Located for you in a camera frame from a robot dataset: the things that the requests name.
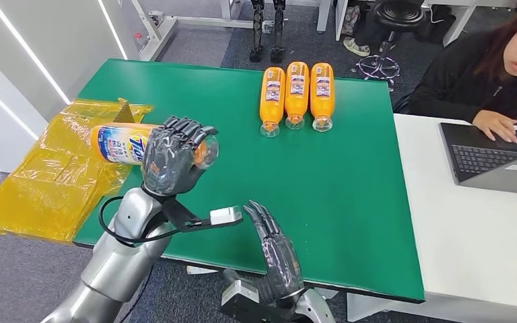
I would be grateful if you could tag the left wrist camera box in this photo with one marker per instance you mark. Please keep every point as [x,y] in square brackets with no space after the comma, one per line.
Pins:
[225,215]

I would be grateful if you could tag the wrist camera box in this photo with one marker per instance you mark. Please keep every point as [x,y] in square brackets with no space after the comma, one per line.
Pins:
[225,215]
[245,298]

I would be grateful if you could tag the white metal frame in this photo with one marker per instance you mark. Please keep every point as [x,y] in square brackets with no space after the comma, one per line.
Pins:
[165,26]

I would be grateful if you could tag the person's hand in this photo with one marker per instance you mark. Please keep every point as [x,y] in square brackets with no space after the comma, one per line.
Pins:
[497,125]

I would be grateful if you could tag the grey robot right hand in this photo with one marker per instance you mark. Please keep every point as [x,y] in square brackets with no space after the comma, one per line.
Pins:
[278,263]

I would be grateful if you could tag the person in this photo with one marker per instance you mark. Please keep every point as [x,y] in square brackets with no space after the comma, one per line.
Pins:
[459,84]

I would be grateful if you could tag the yellow plastic wrapped box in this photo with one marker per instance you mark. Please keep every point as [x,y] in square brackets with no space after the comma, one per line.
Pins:
[53,187]

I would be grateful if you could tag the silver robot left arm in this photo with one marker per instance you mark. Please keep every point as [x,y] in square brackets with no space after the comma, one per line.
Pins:
[115,263]

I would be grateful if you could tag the black robot leg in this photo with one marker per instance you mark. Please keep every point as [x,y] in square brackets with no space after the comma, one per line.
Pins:
[278,33]
[257,31]

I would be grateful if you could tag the person's shoe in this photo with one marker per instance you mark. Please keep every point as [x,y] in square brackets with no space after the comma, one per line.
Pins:
[355,47]

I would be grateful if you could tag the orange detergent bottle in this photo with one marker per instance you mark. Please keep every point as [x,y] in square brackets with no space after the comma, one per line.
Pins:
[120,142]
[322,91]
[272,96]
[297,89]

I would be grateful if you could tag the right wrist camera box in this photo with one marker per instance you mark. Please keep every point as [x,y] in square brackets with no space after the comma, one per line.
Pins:
[245,298]

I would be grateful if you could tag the grey laptop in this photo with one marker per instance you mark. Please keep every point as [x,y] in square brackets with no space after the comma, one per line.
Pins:
[486,156]

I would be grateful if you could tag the green top table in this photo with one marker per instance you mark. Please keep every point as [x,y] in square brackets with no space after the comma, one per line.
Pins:
[330,187]

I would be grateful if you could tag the black swivel stool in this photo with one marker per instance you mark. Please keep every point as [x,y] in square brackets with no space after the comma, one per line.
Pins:
[396,15]

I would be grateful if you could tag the white desk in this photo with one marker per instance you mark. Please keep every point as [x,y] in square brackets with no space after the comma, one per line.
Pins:
[463,232]

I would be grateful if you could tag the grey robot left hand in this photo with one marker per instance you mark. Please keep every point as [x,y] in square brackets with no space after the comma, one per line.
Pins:
[169,160]

